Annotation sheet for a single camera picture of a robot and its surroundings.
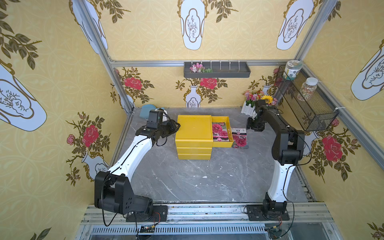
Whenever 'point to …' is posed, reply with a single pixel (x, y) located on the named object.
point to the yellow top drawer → (222, 144)
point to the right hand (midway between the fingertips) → (255, 127)
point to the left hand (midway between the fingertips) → (172, 126)
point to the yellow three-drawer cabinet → (194, 141)
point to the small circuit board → (147, 229)
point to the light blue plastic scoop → (145, 110)
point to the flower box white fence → (251, 97)
